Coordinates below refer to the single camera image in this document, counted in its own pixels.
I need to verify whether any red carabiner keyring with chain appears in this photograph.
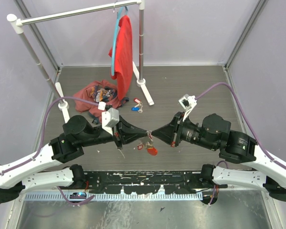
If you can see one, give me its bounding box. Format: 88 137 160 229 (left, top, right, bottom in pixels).
144 131 158 156

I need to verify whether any white metal clothes rack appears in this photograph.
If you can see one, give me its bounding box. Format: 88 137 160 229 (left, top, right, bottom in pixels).
6 0 155 124

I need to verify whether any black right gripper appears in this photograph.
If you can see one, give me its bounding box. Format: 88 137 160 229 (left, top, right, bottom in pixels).
151 110 217 150

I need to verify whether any key with blue tag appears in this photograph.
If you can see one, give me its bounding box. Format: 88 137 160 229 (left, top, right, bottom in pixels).
131 106 143 113

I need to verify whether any blue clothes hanger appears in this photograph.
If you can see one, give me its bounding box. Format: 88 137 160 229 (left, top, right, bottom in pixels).
111 6 128 76

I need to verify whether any key with red tag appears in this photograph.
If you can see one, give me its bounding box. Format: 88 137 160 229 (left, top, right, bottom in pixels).
133 98 142 104
137 144 144 150

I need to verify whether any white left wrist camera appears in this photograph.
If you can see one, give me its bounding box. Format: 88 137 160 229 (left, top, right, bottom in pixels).
98 102 120 136

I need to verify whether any small circuit board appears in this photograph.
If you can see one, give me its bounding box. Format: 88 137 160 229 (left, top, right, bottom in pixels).
70 192 87 199

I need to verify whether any key with black tag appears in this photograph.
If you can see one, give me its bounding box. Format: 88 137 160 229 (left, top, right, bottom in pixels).
92 119 99 125

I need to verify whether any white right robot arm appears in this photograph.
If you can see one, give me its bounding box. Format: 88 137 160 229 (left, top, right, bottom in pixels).
152 112 286 202

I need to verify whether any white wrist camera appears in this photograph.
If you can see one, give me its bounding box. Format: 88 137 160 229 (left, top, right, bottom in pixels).
98 102 120 136
178 94 197 122

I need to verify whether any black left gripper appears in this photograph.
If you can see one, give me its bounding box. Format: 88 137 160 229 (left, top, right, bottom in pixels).
81 116 149 151

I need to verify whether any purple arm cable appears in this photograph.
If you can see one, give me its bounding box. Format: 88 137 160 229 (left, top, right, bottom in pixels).
0 96 101 210
194 82 286 175

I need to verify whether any crumpled maroon t-shirt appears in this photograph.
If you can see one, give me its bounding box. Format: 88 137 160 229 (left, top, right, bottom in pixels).
73 80 129 124

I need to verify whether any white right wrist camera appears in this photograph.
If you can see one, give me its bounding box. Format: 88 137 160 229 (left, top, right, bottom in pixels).
178 94 197 122

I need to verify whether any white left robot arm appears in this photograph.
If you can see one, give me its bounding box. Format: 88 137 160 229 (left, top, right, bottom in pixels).
0 115 148 204

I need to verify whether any perforated cable duct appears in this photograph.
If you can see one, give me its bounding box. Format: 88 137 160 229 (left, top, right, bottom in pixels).
24 191 203 201

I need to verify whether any red hanging t-shirt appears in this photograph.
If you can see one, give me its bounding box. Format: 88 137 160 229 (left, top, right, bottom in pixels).
108 15 133 99

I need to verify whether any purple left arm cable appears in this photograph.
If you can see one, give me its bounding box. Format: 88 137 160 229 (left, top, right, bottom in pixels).
0 96 101 210

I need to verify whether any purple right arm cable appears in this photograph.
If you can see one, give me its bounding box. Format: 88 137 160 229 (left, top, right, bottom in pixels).
194 82 286 175

